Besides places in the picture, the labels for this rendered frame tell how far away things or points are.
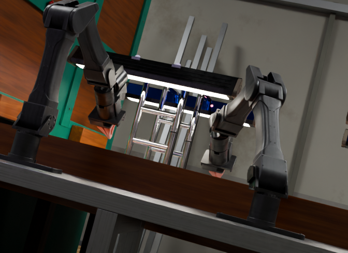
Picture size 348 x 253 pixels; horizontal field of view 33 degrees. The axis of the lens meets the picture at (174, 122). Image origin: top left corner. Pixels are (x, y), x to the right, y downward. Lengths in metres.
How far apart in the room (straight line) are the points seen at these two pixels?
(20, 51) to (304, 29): 2.95
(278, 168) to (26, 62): 1.17
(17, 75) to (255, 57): 2.77
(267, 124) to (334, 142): 3.12
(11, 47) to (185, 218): 1.14
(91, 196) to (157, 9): 3.73
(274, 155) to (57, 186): 0.51
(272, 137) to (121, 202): 0.42
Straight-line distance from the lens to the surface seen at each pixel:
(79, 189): 1.23
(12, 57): 2.14
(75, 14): 1.50
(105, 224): 1.21
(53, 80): 1.49
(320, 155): 4.53
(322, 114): 4.57
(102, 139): 2.80
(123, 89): 1.84
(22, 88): 2.23
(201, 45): 4.45
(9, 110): 2.05
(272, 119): 1.46
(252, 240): 1.16
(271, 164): 1.36
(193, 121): 2.36
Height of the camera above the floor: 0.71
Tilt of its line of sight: 6 degrees up
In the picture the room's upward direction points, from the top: 15 degrees clockwise
